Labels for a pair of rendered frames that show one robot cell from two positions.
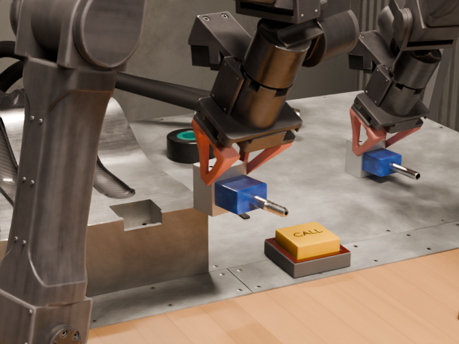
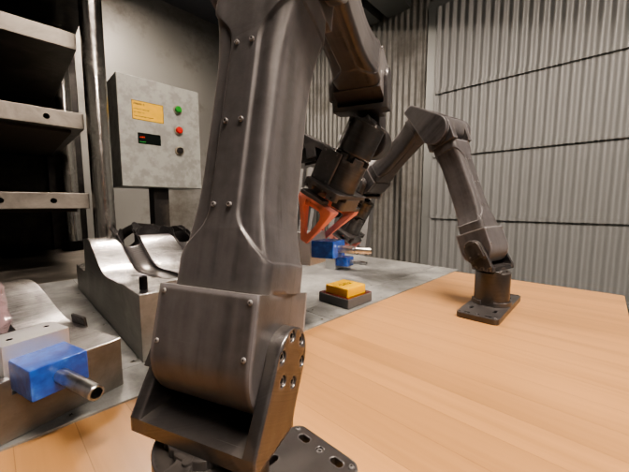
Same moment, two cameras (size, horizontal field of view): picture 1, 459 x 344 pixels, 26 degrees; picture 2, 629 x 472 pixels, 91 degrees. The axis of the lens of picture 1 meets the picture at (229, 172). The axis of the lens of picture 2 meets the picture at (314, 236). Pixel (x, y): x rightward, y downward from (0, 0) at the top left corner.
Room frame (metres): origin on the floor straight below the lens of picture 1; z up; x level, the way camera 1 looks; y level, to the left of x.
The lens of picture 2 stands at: (0.56, 0.18, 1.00)
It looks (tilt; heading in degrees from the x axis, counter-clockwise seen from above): 6 degrees down; 340
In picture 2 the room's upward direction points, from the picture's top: straight up
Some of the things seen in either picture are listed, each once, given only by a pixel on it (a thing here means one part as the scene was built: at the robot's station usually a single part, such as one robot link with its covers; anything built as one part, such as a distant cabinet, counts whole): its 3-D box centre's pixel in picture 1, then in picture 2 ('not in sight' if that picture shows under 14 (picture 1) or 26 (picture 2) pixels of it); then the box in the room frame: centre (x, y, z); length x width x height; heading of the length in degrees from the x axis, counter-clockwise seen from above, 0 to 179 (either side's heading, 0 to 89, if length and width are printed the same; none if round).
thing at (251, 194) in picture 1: (246, 196); (333, 248); (1.01, -0.02, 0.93); 0.13 x 0.05 x 0.05; 38
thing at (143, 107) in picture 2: not in sight; (162, 267); (1.99, 0.36, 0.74); 0.30 x 0.22 x 1.47; 115
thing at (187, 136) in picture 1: (191, 145); not in sight; (1.53, 0.06, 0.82); 0.08 x 0.08 x 0.04
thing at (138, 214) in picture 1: (136, 223); not in sight; (1.08, 0.11, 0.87); 0.05 x 0.05 x 0.04; 25
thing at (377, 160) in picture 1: (386, 164); (347, 260); (1.41, -0.24, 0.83); 0.13 x 0.05 x 0.05; 35
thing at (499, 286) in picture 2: not in sight; (491, 287); (1.00, -0.36, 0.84); 0.20 x 0.07 x 0.08; 117
